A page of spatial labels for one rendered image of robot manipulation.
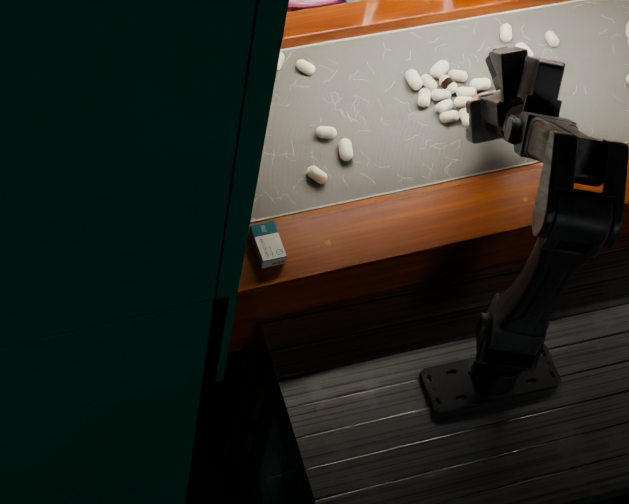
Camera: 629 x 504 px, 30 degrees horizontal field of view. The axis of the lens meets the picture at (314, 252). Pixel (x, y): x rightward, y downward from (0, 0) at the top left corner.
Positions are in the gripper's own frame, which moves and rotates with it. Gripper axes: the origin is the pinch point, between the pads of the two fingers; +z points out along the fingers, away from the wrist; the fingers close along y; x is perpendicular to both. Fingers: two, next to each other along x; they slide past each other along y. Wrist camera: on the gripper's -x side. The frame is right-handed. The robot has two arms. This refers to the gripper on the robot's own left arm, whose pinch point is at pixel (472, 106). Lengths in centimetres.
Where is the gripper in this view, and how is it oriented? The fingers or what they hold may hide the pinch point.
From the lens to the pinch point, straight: 186.0
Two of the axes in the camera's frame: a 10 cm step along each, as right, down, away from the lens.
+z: -3.5, -2.9, 8.9
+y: -9.3, 2.2, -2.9
